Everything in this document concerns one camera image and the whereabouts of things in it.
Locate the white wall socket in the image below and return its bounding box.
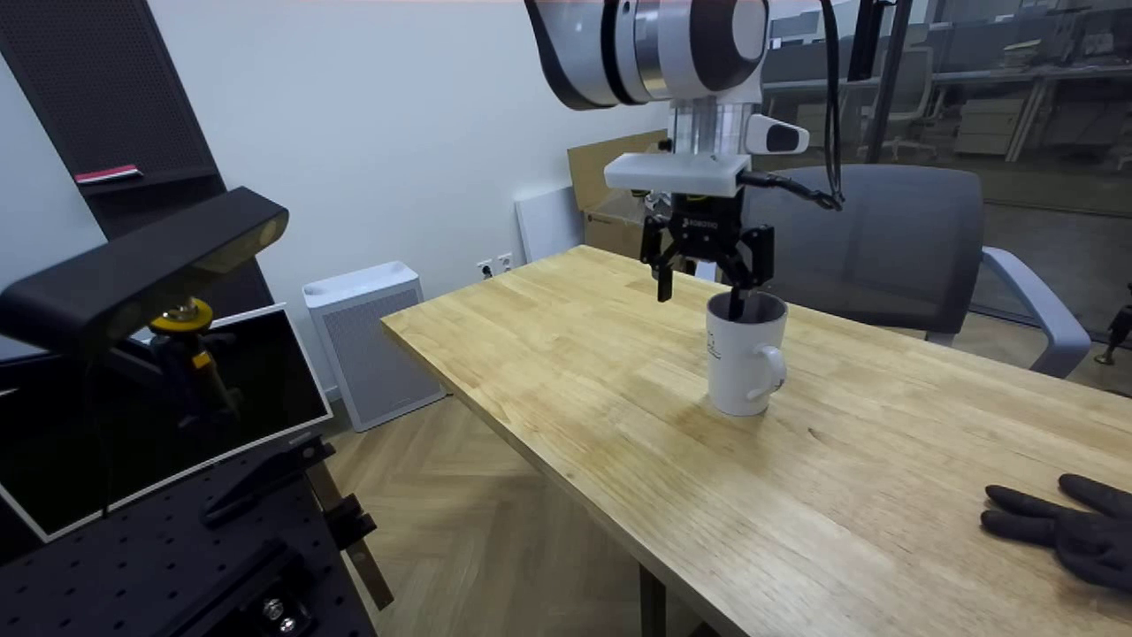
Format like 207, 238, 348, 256
476, 248, 522, 284

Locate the small black floor stand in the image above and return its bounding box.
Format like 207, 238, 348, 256
1091, 280, 1132, 368

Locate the grey office chair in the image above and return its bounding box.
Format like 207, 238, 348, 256
695, 163, 1096, 381

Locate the brown cardboard box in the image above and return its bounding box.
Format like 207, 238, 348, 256
565, 127, 710, 275

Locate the red label strip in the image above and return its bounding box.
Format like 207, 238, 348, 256
74, 163, 144, 188

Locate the white floor heater unit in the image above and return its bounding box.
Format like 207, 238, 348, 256
301, 258, 449, 435

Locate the black glove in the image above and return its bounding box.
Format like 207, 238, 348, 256
977, 472, 1132, 597

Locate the black slanted panel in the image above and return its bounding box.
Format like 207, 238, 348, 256
0, 0, 278, 356

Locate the black pole behind glass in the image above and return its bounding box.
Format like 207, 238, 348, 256
866, 0, 917, 163

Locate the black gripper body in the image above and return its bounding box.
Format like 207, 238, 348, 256
640, 188, 750, 258

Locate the black stereo camera bar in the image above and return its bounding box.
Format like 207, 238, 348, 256
0, 184, 294, 356

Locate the black clamp bracket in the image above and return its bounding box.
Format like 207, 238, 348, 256
304, 464, 400, 613

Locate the yellow black tripod head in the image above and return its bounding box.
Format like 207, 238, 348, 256
123, 294, 246, 435

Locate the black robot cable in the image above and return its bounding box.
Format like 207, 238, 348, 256
739, 0, 848, 215

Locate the white ceramic mug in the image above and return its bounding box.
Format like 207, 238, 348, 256
706, 287, 793, 421

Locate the office desk behind glass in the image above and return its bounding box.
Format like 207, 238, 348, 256
932, 55, 1132, 170

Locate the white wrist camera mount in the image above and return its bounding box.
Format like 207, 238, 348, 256
602, 149, 754, 198

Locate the black board with white edge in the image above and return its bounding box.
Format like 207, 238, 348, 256
0, 302, 337, 545

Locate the dark table leg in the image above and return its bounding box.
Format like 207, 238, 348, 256
633, 561, 674, 637

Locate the black perforated breadboard table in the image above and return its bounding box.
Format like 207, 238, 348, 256
0, 435, 384, 637

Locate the white wall panel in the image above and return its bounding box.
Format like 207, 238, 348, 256
509, 176, 585, 267

